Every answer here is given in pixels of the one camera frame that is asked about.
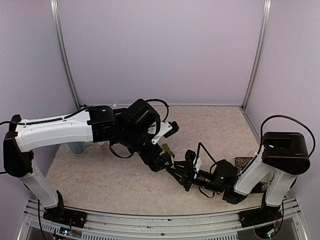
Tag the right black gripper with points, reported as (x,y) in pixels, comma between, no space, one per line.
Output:
(187,175)

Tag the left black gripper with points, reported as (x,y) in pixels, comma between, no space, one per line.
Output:
(158,165)

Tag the green weekly pill organizer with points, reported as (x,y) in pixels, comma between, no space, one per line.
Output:
(167,149)

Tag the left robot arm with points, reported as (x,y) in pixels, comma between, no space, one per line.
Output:
(138,128)

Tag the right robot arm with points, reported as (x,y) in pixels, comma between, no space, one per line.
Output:
(284,153)

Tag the black floral square plate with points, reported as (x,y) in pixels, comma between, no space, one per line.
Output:
(240,164)

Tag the light blue mug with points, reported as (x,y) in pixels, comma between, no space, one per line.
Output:
(76,147)

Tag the pale green bowl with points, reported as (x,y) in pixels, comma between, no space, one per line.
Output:
(268,177)

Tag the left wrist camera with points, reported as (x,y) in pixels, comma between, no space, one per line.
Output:
(165,130)

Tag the front aluminium rail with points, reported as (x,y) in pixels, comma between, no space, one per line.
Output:
(111,226)

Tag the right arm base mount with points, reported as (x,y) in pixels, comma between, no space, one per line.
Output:
(258,216)

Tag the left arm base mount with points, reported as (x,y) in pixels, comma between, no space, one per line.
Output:
(66,216)

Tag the right aluminium frame post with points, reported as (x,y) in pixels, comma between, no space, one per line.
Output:
(258,53)

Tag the aluminium frame post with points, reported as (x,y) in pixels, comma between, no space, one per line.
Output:
(54,6)
(258,53)

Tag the left aluminium frame post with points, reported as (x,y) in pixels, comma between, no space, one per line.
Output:
(54,6)

